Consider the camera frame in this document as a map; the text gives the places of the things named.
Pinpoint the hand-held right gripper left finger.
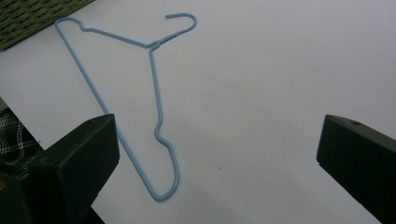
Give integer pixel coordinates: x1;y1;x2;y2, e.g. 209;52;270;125
0;113;120;224

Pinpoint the blue wire clothes hanger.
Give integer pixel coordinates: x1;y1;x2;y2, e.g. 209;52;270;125
54;12;198;203

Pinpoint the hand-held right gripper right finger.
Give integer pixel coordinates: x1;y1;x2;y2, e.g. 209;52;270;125
316;114;396;224

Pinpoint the black white plaid cloth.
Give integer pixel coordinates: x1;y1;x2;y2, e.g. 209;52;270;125
0;106;45;175

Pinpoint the green woven basket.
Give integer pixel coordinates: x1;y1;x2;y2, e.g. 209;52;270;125
0;0;96;51

